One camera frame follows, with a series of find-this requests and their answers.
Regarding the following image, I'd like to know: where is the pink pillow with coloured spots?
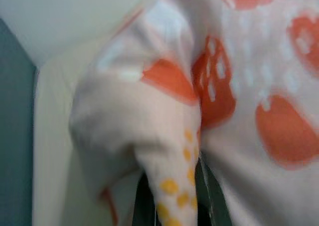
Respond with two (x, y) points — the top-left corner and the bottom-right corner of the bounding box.
(69, 0), (319, 226)

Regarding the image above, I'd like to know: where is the beige sheeted bed mattress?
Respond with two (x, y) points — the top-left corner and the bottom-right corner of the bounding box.
(33, 35), (155, 226)

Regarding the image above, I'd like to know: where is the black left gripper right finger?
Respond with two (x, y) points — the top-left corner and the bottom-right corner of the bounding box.
(194, 155), (234, 226)

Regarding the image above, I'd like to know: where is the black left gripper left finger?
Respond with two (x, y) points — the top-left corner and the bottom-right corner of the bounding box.
(134, 172), (158, 226)

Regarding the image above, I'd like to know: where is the teal upholstered headboard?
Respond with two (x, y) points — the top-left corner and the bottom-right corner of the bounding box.
(0, 18), (38, 226)

